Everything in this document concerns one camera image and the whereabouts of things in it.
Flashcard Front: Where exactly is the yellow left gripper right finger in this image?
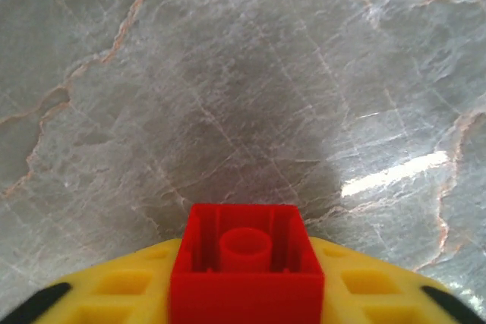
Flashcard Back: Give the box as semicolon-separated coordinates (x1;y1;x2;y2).
309;236;479;324

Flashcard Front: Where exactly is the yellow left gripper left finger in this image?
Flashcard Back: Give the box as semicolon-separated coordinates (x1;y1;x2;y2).
0;238;182;324

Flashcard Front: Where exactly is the red lego brick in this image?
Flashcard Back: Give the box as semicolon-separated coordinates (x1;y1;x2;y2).
169;203;327;324

